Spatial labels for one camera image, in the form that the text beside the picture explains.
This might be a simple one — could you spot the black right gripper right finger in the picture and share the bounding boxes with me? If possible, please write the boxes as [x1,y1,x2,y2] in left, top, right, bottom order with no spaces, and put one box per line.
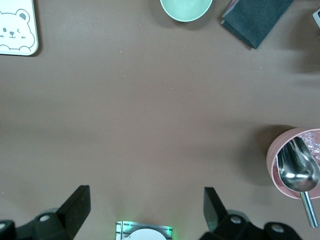
[199,186,301,240]

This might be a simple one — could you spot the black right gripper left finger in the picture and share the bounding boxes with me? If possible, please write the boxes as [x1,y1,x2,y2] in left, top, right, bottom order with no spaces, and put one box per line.
[0,185,91,240]

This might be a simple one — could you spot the pink bowl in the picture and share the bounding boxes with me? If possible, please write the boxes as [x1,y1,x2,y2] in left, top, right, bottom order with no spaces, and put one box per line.
[266,127,320,200]

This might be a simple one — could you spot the metal scoop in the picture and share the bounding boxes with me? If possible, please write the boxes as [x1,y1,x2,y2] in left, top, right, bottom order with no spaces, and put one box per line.
[276,136,320,229]

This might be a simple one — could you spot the clear plastic ice pieces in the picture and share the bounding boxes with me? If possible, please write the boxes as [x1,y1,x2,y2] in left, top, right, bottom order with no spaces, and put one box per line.
[299,131,320,161]

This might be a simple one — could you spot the dark grey folded cloth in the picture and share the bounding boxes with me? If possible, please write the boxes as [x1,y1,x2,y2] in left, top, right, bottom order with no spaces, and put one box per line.
[220,0,295,50]

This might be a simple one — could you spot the cream tray with bear print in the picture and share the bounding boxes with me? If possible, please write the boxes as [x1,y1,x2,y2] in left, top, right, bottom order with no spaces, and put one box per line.
[0,0,40,56]

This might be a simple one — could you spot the light green bowl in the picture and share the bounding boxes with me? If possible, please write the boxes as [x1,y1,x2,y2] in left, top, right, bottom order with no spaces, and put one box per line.
[159,0,214,23]

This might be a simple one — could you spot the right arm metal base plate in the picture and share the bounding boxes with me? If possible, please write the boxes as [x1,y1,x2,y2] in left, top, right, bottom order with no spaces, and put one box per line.
[116,220,174,240]

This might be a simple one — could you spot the white wire cup rack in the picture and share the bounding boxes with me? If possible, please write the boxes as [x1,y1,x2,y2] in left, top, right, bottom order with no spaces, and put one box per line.
[312,7,320,27]

